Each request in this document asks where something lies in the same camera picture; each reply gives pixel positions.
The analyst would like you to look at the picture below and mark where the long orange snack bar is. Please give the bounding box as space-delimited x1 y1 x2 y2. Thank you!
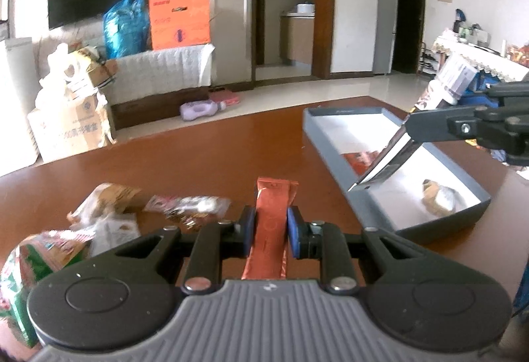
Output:
241 178 299 281

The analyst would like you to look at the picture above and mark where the gold foil candy cluster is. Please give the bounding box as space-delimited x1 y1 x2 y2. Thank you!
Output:
176 215 204 233

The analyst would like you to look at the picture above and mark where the purple detergent bottle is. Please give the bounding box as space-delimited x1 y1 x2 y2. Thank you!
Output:
179 100 227 121

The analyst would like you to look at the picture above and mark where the green chips bag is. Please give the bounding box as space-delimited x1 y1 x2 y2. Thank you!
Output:
1 230 93 348

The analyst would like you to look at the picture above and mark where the brown paper snack packet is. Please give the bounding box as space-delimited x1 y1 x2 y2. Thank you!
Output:
66 183 141 228

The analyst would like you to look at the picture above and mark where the white rice cooker pot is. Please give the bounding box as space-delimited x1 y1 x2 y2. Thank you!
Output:
296 3 316 15

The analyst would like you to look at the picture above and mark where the side table with lace cloth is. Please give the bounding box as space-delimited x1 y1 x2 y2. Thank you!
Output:
431 29 528 83

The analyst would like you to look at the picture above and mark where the kitchen counter cabinet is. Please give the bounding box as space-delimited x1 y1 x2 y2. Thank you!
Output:
280 14 315 66

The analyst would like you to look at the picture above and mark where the black white tube snack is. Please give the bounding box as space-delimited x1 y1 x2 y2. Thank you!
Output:
349 54 478 191

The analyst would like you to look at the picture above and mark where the tall grey refrigerator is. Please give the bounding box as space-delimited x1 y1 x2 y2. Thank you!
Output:
373 0 398 75

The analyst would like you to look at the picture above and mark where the grey nut snack packet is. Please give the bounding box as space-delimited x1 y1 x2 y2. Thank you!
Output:
89 213 141 257

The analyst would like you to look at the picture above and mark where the cabinet with white cloth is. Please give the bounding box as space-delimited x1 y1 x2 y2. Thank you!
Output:
103 44 214 129

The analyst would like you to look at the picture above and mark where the orange wafer snack packet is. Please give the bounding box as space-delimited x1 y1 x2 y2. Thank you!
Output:
343 151 379 177

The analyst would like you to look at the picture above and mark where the white small refrigerator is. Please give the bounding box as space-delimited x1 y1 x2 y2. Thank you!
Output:
1 38 40 176

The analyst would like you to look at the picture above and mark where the large brown cardboard box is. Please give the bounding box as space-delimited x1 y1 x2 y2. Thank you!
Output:
27 93 116 162

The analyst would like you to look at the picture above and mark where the grey cardboard box tray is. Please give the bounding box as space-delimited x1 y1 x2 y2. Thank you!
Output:
303 107 491 245

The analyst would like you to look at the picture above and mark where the blue plastic bag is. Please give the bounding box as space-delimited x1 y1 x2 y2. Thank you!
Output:
103 0 150 60

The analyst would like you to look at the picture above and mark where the white crumpled plastic bag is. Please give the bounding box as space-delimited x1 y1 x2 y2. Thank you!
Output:
35 43 77 110

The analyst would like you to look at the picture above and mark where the pink red floor item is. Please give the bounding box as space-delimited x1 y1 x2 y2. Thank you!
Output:
208 87 240 107

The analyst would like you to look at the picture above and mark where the orange gift bag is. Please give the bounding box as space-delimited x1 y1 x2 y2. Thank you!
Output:
149 0 211 50

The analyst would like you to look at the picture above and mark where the small panda candy packet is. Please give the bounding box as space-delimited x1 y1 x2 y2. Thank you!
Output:
422 179 458 217

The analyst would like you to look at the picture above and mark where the small cardboard box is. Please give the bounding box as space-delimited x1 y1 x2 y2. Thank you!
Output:
68 46 118 87

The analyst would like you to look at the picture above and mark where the blue plastic stool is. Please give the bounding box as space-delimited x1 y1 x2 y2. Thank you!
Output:
458 70 501 108

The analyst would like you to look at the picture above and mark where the clear pink candy packet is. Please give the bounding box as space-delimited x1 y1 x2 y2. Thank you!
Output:
143 195 231 218

